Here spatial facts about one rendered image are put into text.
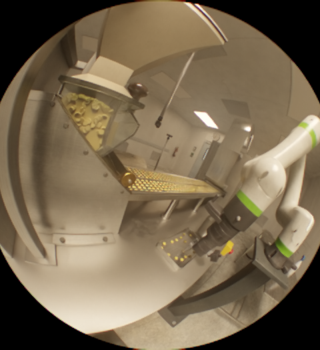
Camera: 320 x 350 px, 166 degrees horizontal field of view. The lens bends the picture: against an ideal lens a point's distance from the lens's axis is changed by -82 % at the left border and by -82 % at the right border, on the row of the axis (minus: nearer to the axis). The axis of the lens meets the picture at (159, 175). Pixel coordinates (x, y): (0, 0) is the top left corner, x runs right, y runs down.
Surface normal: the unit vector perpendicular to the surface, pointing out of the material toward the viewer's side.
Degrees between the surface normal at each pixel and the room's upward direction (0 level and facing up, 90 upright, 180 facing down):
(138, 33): 114
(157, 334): 0
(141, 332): 0
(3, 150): 90
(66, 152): 90
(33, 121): 90
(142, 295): 0
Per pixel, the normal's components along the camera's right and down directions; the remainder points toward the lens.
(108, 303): 0.40, -0.88
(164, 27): 0.34, 0.77
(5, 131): 0.54, 0.46
